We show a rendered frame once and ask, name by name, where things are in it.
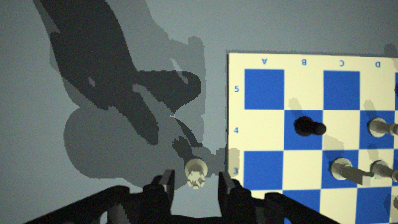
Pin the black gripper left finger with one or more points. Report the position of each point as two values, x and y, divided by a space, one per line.
122 206

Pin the white pawn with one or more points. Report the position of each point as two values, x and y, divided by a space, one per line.
377 127
382 170

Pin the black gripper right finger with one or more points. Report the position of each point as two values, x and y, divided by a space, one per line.
238 206

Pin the blue and cream chessboard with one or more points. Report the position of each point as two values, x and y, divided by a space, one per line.
268 93

